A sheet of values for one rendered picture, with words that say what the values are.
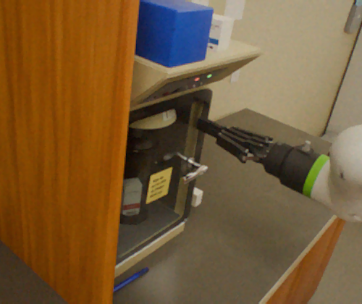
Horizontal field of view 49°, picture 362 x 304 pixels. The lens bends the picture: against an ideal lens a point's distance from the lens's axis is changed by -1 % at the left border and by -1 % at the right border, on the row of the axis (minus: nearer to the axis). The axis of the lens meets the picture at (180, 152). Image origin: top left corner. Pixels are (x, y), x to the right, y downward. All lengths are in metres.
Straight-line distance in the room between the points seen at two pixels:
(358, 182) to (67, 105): 0.49
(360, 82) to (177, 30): 3.20
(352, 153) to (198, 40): 0.31
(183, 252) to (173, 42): 0.66
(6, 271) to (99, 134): 0.52
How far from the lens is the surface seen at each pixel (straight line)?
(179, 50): 0.66
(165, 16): 0.65
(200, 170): 0.98
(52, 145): 0.78
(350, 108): 3.84
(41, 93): 0.77
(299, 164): 0.83
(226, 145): 0.89
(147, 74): 0.67
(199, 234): 1.20
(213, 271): 1.11
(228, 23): 0.81
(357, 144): 0.69
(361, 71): 3.76
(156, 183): 0.94
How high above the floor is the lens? 1.70
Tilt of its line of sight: 28 degrees down
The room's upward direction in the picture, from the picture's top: 9 degrees clockwise
